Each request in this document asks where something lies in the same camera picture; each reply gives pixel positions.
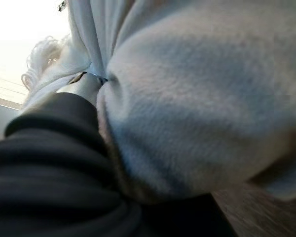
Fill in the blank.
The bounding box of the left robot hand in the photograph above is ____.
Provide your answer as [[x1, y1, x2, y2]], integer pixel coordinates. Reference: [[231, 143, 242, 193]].
[[0, 71, 237, 237]]

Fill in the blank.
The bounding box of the white fringed cushion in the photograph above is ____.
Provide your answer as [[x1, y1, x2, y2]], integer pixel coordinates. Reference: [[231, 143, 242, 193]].
[[21, 0, 296, 205]]

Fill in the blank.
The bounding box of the white radiator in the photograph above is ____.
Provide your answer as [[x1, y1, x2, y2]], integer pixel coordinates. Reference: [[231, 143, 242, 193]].
[[0, 74, 28, 111]]

